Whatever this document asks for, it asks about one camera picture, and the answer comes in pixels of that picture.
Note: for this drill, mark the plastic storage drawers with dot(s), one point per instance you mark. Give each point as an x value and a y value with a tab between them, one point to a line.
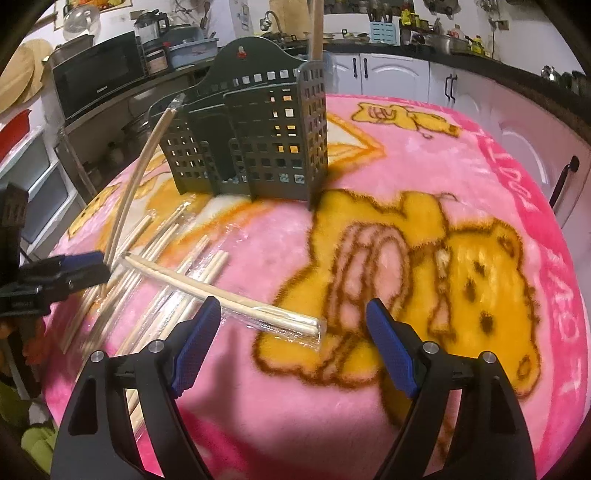
32	175

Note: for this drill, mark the dark green utensil holder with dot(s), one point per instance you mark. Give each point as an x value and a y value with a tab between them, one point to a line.
258	138

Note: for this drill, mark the metal shelf rack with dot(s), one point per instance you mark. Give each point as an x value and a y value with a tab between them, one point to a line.
120	110

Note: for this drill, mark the red plastic basin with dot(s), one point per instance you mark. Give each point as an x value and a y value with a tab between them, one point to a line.
14	134

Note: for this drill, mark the person's left forearm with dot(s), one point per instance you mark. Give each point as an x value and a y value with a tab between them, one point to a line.
32	443

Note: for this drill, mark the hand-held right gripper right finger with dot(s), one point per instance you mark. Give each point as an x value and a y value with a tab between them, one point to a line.
390	350

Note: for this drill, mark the pile of wrapped chopsticks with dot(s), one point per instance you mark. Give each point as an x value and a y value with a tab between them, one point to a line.
157	249

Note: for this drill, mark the blue knife block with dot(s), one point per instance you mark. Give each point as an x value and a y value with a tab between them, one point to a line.
384	33

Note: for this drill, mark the black microwave oven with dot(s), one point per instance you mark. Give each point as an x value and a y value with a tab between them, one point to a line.
99	76

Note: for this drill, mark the wooden chopsticks pair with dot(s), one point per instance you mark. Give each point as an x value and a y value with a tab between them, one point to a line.
207	290
138	175
316	27

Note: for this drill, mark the blue dish rack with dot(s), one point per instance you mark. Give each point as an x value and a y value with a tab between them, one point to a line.
191	50

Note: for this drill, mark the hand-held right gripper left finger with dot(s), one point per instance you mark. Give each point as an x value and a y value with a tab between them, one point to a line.
196	350

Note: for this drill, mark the metal kitchen faucet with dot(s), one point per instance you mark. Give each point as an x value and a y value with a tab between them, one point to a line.
272	21

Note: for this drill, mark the fruit wall poster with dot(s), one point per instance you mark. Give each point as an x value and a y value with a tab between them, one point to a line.
92	3

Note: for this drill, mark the blender with black lid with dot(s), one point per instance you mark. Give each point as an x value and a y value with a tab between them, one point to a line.
150	25

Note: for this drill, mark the steel pot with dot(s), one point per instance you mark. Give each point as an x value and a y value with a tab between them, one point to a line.
443	44

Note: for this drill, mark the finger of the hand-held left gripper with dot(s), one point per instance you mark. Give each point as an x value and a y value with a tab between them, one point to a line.
74	281
81	261

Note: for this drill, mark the steel kettle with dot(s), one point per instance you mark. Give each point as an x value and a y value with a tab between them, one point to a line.
549	71

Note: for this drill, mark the clear glass dome lid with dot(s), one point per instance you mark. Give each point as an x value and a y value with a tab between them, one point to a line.
81	21

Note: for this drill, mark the pink printed blanket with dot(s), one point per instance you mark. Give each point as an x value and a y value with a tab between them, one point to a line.
286	258

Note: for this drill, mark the straw hat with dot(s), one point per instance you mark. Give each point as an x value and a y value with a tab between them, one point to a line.
23	69

